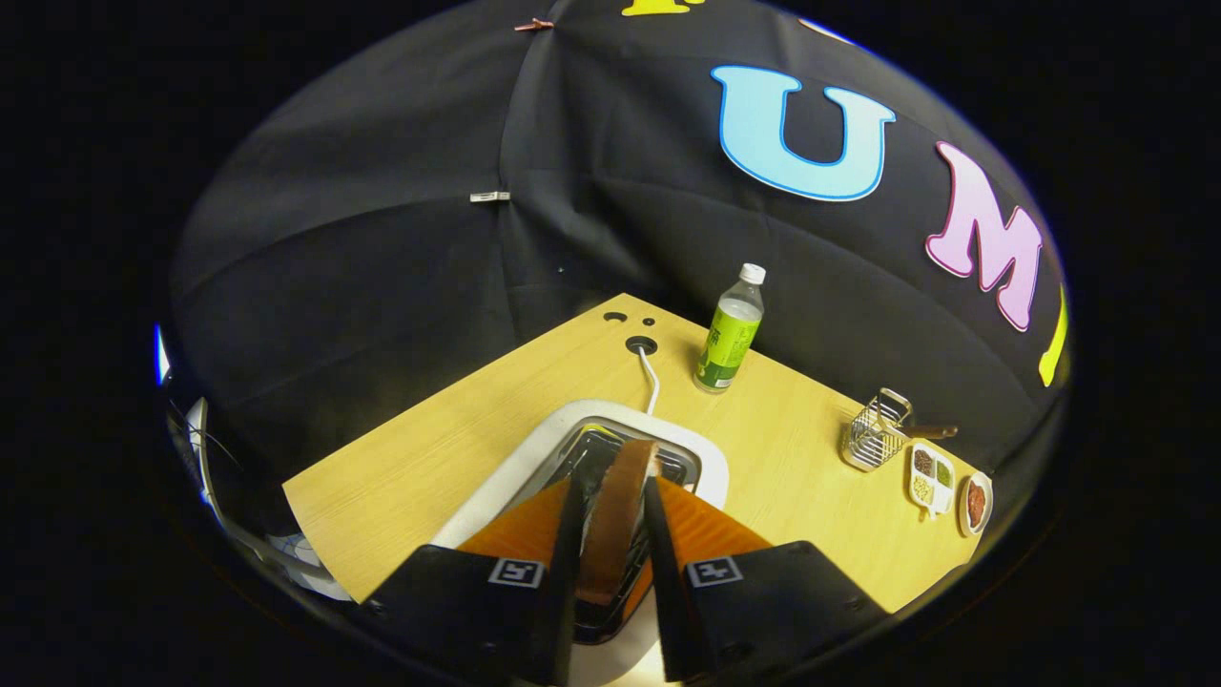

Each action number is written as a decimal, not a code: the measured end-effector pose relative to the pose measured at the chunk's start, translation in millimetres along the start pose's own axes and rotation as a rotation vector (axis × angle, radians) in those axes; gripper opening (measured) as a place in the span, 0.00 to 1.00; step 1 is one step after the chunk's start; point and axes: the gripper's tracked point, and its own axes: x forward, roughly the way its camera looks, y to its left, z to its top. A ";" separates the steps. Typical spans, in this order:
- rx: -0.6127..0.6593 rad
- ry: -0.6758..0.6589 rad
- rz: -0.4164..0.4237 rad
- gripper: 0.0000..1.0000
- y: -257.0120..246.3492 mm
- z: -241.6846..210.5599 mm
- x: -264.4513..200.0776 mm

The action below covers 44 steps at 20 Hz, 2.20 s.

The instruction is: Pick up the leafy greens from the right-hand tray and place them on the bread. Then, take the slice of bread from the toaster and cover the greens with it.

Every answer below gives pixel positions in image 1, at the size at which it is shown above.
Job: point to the green label drink bottle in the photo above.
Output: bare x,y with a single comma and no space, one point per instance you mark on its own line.
730,343

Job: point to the toasted bread slice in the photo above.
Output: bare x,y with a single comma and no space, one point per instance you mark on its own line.
615,525

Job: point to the white divided dish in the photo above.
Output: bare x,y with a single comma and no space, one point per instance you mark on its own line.
942,498

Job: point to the brown meat steak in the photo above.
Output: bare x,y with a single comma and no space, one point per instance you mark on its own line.
976,506

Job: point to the green beans portion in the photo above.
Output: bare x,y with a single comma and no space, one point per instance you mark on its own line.
943,473

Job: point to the yellow beans portion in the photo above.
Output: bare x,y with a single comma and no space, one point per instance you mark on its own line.
922,489

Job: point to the pink cloth clip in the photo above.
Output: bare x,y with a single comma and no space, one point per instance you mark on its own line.
534,24

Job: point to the white oval plate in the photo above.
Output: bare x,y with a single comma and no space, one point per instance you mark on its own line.
963,520

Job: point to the silver cloth clip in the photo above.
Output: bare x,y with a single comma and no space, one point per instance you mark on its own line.
489,197

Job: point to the dark beans portion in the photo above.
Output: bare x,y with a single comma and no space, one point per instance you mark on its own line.
923,463

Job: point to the white toaster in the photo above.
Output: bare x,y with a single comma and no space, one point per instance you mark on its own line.
529,458

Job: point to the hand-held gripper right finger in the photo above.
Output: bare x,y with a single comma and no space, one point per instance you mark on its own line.
668,572

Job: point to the black backdrop cloth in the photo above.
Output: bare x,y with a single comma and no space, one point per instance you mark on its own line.
382,239

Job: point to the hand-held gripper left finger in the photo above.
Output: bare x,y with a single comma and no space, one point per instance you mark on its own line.
563,572

